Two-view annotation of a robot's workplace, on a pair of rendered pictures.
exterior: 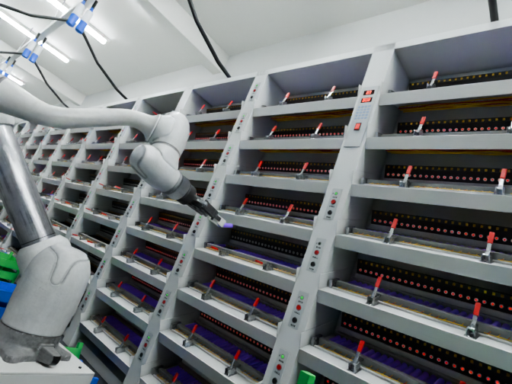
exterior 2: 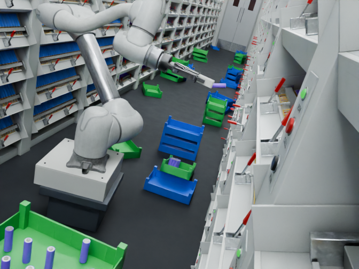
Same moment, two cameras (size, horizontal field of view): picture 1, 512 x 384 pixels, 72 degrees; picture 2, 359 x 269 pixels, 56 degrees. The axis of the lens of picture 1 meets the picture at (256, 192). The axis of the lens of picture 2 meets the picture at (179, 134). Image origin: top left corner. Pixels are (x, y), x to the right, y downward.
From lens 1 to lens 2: 1.16 m
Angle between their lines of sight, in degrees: 62
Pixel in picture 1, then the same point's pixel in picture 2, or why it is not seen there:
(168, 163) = (132, 43)
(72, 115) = (86, 23)
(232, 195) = not seen: hidden behind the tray
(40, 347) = (82, 162)
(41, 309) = (78, 143)
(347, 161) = not seen: outside the picture
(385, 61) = not seen: outside the picture
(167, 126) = (135, 10)
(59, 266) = (84, 120)
